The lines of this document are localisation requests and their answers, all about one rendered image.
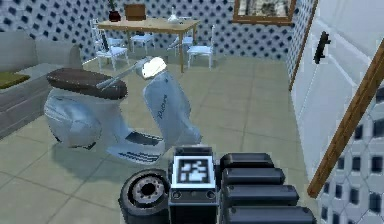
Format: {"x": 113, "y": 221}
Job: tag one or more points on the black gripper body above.
{"x": 146, "y": 193}

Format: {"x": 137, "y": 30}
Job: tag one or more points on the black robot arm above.
{"x": 240, "y": 190}

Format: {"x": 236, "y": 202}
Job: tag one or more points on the silver blue motor scooter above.
{"x": 110, "y": 110}

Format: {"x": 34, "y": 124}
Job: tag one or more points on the white wooden chair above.
{"x": 181, "y": 41}
{"x": 142, "y": 38}
{"x": 101, "y": 38}
{"x": 111, "y": 51}
{"x": 201, "y": 50}

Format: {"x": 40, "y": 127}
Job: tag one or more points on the grey sofa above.
{"x": 26, "y": 76}

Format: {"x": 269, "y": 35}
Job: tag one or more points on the light wooden table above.
{"x": 156, "y": 25}

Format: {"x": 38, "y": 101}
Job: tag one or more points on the olive green cushion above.
{"x": 10, "y": 79}

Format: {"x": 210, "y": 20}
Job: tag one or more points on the clear glass carafe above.
{"x": 173, "y": 16}

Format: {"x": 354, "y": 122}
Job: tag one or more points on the dark red plant pot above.
{"x": 114, "y": 14}

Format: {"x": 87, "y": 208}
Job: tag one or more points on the brown box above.
{"x": 135, "y": 12}

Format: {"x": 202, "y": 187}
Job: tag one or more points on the white room door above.
{"x": 326, "y": 93}

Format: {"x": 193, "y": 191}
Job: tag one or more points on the wooden framed picture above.
{"x": 263, "y": 10}

